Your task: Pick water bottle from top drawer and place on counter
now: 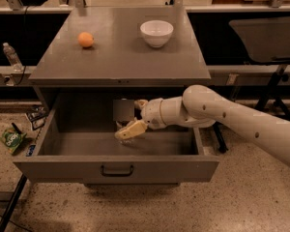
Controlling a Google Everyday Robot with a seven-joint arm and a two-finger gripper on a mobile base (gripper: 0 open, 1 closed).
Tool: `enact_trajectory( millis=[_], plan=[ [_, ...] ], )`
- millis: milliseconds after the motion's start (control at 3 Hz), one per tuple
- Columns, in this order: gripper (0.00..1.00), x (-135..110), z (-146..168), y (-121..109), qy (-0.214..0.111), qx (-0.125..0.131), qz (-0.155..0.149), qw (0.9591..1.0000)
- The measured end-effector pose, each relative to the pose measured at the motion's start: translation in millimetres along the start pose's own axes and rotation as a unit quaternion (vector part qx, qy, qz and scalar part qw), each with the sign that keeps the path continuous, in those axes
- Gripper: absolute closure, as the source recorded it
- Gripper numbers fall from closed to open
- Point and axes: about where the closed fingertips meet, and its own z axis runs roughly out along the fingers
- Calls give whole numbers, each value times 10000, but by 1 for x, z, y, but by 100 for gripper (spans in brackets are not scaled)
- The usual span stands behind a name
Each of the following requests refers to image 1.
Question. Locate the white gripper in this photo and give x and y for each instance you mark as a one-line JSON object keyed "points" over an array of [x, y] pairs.
{"points": [[154, 112]]}

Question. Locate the clear plastic water bottle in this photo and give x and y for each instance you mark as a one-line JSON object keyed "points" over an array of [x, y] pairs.
{"points": [[127, 140]]}

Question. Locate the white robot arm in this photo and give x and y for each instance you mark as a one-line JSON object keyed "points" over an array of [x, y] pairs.
{"points": [[200, 107]]}

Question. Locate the open grey top drawer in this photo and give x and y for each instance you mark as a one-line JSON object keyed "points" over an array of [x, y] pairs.
{"points": [[79, 137]]}

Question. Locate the clear background water bottle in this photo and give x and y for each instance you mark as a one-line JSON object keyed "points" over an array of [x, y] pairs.
{"points": [[12, 57]]}

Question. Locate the grey metal cabinet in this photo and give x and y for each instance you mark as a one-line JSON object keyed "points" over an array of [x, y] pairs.
{"points": [[119, 63]]}

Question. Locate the white ceramic bowl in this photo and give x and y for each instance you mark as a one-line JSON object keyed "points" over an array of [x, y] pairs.
{"points": [[156, 33]]}

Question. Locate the orange fruit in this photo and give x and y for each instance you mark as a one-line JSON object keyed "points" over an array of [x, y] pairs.
{"points": [[85, 39]]}

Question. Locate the black packet on floor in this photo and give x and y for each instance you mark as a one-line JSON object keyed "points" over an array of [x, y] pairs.
{"points": [[36, 117]]}

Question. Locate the green snack bag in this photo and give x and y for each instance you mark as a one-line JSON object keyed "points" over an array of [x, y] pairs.
{"points": [[12, 139]]}

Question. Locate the black floor stand leg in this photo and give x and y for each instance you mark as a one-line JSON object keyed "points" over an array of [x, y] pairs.
{"points": [[12, 203]]}

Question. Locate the black drawer handle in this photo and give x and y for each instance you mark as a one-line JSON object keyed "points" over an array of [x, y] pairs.
{"points": [[116, 173]]}

